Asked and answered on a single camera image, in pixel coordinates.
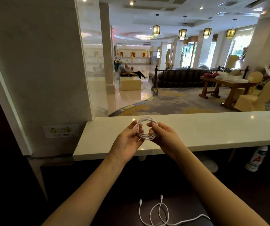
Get cream square ottoman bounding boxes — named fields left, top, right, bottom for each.
left=120, top=76, right=142, bottom=91

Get white wall sticker label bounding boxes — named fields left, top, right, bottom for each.
left=43, top=124, right=79, bottom=139

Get reception counter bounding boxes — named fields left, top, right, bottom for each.
left=115, top=45, right=152, bottom=64

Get wooden table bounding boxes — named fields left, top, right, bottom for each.
left=199, top=76, right=259, bottom=110

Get person's left forearm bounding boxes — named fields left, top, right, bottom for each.
left=41, top=155, right=126, bottom=226

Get person's right hand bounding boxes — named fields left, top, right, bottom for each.
left=146, top=121, right=188, bottom=158

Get round ceiling chandelier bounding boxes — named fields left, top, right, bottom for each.
left=134, top=34, right=154, bottom=41

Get person's left hand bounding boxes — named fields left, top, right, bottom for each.
left=108, top=120, right=145, bottom=164

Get white boxes on table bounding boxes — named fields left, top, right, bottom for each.
left=216, top=71, right=249, bottom=83

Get white plastic bottle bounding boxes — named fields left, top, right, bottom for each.
left=245, top=146, right=268, bottom=172

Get dark leather sofa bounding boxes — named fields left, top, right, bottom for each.
left=149, top=65, right=214, bottom=88

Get patterned carpet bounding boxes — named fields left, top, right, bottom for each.
left=109, top=86, right=270, bottom=117

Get hanging lantern lamp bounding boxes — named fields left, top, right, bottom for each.
left=226, top=19, right=237, bottom=40
left=152, top=14, right=161, bottom=37
left=178, top=16, right=187, bottom=41
left=203, top=17, right=213, bottom=39

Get loose white charging cable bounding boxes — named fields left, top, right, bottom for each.
left=139, top=195, right=211, bottom=226

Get square marble pillar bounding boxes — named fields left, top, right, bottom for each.
left=99, top=3, right=116, bottom=94

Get cream covered chair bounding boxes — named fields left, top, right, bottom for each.
left=229, top=71, right=264, bottom=99
left=224, top=55, right=238, bottom=69
left=234, top=78, right=270, bottom=112

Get person's right forearm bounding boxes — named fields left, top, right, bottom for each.
left=171, top=146, right=270, bottom=226

